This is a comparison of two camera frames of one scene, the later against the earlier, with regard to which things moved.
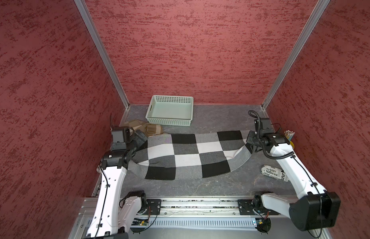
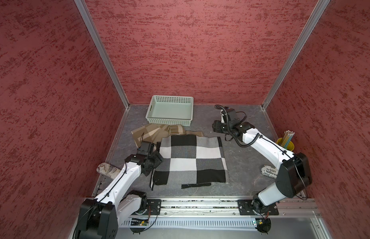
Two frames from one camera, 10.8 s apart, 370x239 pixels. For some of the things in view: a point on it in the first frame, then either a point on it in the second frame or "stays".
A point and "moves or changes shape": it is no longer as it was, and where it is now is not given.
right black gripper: x=249 y=140 -> x=217 y=125
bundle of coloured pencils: x=289 y=134 stays
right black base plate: x=246 y=207 stays
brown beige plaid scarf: x=149 y=129 -> x=154 y=133
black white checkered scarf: x=184 y=156 moves or changes shape
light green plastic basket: x=170 y=110 stays
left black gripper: x=140 y=141 -> x=158 y=159
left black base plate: x=155 y=205 stays
